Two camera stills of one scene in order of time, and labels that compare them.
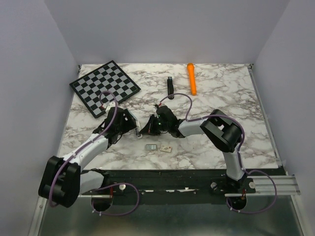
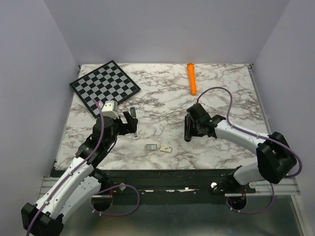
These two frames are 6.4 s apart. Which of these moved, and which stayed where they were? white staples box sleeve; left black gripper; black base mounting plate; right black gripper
Moved: right black gripper
Stayed: white staples box sleeve; black base mounting plate; left black gripper
